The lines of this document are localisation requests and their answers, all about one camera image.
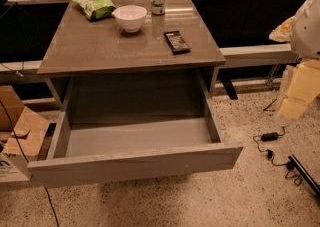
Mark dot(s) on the tape-wrapped gripper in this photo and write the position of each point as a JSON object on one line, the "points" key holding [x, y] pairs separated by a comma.
{"points": [[307, 32]]}

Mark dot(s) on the grey top drawer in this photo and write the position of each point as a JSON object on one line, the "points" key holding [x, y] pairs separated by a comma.
{"points": [[134, 126]]}

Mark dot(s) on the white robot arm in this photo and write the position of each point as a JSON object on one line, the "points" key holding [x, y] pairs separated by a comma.
{"points": [[302, 31]]}

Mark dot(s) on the grey drawer cabinet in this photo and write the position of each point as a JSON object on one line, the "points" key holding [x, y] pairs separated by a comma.
{"points": [[81, 47]]}

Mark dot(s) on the black bar on floor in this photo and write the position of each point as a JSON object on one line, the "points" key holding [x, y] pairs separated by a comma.
{"points": [[305, 174]]}

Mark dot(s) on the black chocolate bar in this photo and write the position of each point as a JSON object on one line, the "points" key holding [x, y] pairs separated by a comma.
{"points": [[176, 42]]}

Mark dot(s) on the white bowl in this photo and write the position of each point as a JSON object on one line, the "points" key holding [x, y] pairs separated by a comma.
{"points": [[130, 17]]}

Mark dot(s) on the green chip bag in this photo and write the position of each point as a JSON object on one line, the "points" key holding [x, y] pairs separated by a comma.
{"points": [[96, 9]]}

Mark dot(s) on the cardboard box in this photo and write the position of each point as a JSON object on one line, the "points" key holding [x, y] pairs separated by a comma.
{"points": [[22, 135]]}

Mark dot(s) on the black power adapter with cable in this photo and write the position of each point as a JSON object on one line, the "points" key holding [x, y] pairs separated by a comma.
{"points": [[270, 155]]}

